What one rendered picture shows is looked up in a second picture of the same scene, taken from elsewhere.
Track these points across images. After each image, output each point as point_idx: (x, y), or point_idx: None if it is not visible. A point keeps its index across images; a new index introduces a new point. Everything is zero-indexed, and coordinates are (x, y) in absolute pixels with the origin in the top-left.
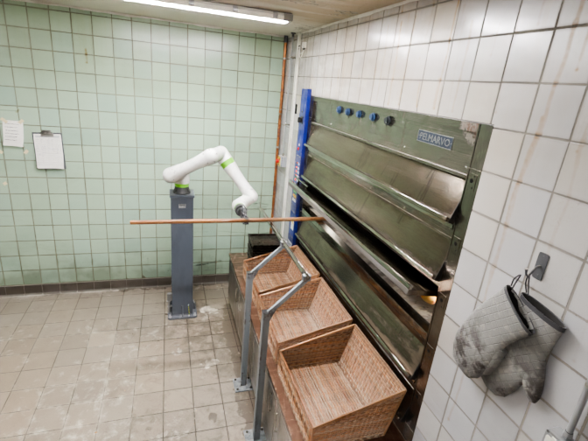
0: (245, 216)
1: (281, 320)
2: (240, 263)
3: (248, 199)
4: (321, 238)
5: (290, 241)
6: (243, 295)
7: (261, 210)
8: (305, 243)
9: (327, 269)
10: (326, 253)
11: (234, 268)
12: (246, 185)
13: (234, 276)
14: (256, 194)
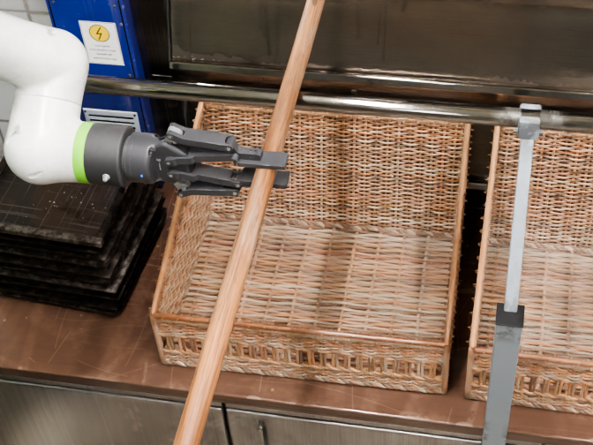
0: (260, 157)
1: (536, 341)
2: (49, 343)
3: (76, 85)
4: (394, 4)
5: (122, 109)
6: (318, 405)
7: (117, 86)
8: None
9: (538, 81)
10: (484, 37)
11: (75, 376)
12: (31, 35)
13: (100, 396)
14: (75, 36)
